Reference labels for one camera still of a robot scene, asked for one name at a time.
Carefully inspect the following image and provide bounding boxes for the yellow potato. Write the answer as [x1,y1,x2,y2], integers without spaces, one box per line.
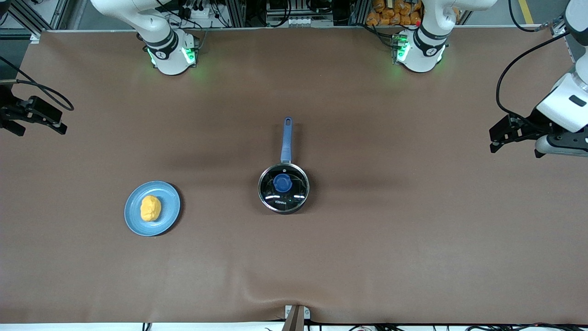
[140,195,162,222]

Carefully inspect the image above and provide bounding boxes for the glass lid with blue knob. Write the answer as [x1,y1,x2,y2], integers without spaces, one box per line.
[258,163,310,214]

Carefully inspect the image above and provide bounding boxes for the orange bagged goods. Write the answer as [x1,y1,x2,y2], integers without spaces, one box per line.
[366,0,422,27]

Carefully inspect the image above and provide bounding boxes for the blue plate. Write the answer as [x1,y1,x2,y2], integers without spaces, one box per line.
[124,181,181,237]

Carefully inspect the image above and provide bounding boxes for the white power strip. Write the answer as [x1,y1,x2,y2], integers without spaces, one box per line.
[181,4,212,20]

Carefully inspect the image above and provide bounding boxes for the brown table mat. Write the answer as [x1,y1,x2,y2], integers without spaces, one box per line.
[0,25,588,325]

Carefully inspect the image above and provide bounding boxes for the white terminal block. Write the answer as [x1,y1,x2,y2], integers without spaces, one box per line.
[266,16,334,28]

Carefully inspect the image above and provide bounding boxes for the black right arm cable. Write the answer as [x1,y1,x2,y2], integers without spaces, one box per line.
[0,55,75,112]

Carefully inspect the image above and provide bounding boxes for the aluminium frame rail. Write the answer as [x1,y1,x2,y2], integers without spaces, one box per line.
[549,14,575,63]
[0,0,69,42]

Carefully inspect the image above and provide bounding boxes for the black pot with blue handle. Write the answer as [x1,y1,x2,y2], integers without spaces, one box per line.
[257,117,311,215]

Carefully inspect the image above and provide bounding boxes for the metal table edge bracket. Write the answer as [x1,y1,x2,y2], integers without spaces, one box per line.
[283,304,311,331]

